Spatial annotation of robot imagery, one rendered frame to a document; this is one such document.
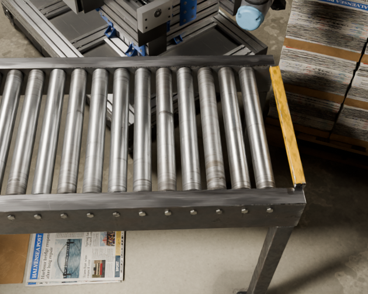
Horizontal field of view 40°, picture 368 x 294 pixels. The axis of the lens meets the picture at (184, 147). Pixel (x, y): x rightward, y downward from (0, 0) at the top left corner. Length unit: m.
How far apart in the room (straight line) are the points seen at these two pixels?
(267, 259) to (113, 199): 0.55
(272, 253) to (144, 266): 0.68
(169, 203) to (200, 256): 0.84
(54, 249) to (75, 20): 1.20
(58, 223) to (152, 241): 0.83
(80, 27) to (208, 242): 1.28
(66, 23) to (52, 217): 1.56
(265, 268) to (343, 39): 0.87
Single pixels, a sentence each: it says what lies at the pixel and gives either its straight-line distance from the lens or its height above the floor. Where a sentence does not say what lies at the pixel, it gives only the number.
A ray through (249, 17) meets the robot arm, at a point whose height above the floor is 1.01.
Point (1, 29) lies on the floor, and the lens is 3.09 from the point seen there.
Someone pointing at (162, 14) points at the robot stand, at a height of 0.73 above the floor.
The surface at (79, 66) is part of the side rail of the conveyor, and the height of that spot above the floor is 0.80.
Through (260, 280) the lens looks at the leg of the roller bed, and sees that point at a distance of 1.73.
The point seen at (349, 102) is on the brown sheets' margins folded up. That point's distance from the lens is 2.14.
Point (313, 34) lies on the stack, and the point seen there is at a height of 0.69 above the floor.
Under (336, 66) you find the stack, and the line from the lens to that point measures 2.02.
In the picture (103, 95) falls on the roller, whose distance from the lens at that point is 1.50.
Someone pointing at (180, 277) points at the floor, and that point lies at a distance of 2.04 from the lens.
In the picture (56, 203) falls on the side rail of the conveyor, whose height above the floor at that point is 0.80.
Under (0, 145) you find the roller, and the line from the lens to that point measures 1.44.
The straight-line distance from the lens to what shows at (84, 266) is 2.07.
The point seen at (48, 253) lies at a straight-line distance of 2.12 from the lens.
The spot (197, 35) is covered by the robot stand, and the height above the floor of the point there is 0.22.
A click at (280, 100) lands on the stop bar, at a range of 1.48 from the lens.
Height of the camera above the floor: 1.89
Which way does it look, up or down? 53 degrees down
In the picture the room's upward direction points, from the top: 3 degrees clockwise
